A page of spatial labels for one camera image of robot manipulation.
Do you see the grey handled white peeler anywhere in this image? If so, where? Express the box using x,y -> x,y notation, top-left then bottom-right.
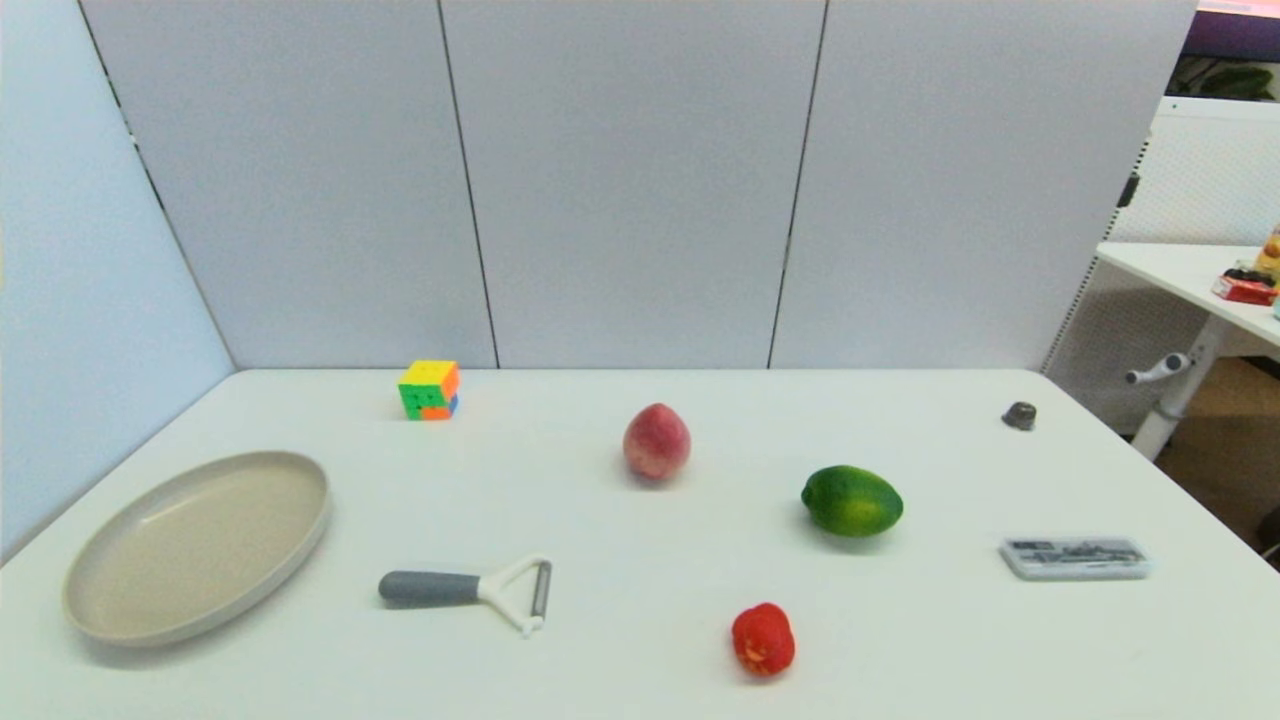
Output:
378,555 -> 553,638

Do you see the pink peach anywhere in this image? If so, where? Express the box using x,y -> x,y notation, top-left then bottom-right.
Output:
622,402 -> 693,485

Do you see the multicoloured puzzle cube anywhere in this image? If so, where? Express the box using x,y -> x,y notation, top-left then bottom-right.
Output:
397,360 -> 461,422

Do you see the green lime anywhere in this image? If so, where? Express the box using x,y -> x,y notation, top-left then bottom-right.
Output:
800,464 -> 905,539

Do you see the red tomato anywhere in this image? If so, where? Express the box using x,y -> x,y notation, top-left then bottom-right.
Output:
730,602 -> 797,679

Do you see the grey rectangular printed case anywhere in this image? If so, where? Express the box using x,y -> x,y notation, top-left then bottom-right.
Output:
1000,536 -> 1151,582

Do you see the beige oval plate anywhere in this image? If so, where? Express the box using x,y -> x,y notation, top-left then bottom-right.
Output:
62,450 -> 333,648

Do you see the white background desk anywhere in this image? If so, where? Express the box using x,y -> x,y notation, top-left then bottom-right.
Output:
1097,242 -> 1280,461

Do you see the white perforated partition panel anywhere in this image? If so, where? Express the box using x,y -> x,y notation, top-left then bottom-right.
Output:
1040,95 -> 1280,436

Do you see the red box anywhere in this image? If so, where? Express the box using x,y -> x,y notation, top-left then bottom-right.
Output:
1212,275 -> 1280,307

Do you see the green plant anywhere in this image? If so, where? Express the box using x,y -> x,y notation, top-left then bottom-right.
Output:
1175,58 -> 1280,101

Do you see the white desk crank handle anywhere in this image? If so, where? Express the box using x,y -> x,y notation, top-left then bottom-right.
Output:
1125,352 -> 1193,386

